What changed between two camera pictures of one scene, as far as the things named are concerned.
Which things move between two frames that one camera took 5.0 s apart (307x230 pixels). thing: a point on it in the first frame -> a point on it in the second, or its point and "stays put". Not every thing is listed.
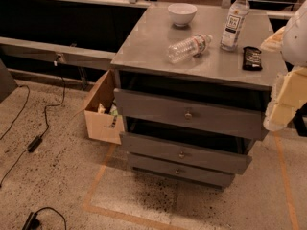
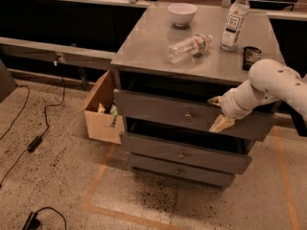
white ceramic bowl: x=181 y=13 stays put
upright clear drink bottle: x=237 y=12 stays put
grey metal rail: x=23 y=50 stays put
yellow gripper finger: x=289 y=96 -> x=223 y=122
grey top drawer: x=218 y=115 stays put
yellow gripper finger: x=273 y=43 -> x=216 y=101
